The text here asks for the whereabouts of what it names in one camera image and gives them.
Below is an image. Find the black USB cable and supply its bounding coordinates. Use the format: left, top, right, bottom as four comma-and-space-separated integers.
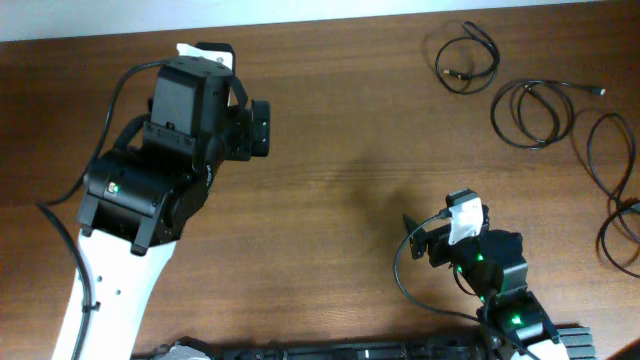
489, 78, 607, 151

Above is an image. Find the black thin looped cable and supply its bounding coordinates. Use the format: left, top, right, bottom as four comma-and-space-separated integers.
433, 20, 502, 96

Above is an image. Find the black long cable edge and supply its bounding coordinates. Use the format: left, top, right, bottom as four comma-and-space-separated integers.
585, 112, 640, 280

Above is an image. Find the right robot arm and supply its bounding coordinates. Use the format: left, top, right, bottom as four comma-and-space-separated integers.
396, 215, 569, 359

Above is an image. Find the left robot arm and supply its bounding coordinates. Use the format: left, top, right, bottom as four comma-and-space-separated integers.
53, 56, 270, 359

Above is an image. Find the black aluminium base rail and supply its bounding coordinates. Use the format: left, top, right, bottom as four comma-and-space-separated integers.
132, 324, 596, 360

